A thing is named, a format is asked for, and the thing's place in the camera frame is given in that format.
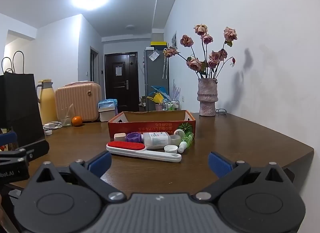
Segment white trash bin blue bag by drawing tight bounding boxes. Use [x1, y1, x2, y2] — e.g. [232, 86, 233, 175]
[98, 99, 118, 122]

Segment white plastic bottle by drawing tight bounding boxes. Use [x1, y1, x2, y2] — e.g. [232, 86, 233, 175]
[141, 131, 171, 150]

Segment pink ribbed suitcase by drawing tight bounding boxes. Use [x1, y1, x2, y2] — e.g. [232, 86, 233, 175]
[55, 81, 102, 123]

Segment dried pink roses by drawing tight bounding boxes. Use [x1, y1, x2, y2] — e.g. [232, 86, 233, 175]
[164, 24, 238, 79]

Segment dark entrance door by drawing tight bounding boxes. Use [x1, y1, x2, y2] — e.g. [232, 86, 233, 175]
[104, 52, 139, 113]

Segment green spray bottle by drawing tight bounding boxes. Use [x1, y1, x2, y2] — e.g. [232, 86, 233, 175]
[178, 133, 195, 154]

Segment red cardboard box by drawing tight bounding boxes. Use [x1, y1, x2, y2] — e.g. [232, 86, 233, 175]
[108, 110, 196, 141]

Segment side room door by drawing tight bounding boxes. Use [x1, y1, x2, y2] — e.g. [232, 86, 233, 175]
[90, 46, 100, 83]

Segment red and white lint brush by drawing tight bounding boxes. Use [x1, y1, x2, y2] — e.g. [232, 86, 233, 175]
[106, 141, 182, 163]

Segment yellow and black box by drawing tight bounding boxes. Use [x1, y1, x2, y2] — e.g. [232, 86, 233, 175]
[146, 41, 167, 51]

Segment black paper bag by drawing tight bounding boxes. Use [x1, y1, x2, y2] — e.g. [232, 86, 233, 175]
[0, 51, 46, 146]

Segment rack of small bottles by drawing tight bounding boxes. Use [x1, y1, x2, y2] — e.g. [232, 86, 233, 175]
[162, 99, 180, 111]

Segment yellow thermos jug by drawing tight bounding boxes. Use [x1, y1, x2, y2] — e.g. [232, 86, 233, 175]
[36, 79, 58, 125]

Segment clear glass cup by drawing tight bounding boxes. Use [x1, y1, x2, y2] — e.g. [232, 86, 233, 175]
[59, 104, 74, 127]

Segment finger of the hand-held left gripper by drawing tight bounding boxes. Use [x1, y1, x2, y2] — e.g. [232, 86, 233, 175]
[0, 140, 50, 165]
[0, 131, 18, 151]

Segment purple decorative plant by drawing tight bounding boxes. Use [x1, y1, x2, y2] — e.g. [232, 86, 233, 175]
[171, 80, 181, 101]

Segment ribbed violet-blue lid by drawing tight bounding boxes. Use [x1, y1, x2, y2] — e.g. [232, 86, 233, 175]
[126, 133, 143, 143]

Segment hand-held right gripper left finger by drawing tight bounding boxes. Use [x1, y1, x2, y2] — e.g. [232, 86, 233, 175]
[25, 151, 125, 203]

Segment pink textured vase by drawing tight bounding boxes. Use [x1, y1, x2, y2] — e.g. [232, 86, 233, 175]
[197, 78, 218, 117]

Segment blue and yellow plastic tools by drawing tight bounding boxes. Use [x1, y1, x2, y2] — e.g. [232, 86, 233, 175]
[147, 86, 171, 105]

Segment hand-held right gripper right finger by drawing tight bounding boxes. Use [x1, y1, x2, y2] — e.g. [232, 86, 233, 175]
[195, 151, 295, 201]

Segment grey refrigerator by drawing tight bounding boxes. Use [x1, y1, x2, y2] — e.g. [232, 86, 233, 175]
[144, 48, 169, 111]

